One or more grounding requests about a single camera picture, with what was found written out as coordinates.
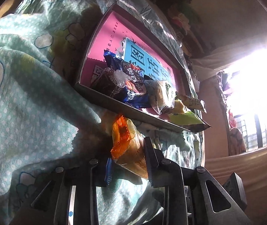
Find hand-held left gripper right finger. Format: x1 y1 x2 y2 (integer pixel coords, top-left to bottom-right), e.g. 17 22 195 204
143 136 251 225

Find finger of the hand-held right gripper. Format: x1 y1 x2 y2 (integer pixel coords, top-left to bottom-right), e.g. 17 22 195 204
222 172 248 214

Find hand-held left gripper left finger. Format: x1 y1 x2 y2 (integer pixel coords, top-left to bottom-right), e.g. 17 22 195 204
9 157 114 225

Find orange snack packet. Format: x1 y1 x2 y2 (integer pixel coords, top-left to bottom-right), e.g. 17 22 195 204
110 115 149 180

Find light green snack packet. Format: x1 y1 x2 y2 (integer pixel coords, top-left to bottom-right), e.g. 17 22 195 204
167 111 205 127

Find pale cake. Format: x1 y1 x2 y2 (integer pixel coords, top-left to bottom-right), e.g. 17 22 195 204
145 80 177 115

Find yellow snack packet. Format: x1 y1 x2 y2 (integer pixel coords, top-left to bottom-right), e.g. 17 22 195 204
174 91 207 113

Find dark blue cookie packet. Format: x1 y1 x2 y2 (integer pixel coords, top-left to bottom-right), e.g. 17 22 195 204
103 49 151 109

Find chocolate cake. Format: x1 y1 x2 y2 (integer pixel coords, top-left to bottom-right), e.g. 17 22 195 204
90 67 128 99

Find dark cardboard box pink inside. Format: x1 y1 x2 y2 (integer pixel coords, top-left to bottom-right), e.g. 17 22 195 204
74 3 212 135

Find clothes on windowsill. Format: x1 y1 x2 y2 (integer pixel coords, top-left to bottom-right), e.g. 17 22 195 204
220 75 247 155

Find window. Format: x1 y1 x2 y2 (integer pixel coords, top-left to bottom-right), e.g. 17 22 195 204
222 44 267 156

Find cartoon printed teal blanket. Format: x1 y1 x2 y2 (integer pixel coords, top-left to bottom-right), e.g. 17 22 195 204
0 0 205 225

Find beige curtain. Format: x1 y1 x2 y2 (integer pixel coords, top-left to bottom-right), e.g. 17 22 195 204
192 44 248 80

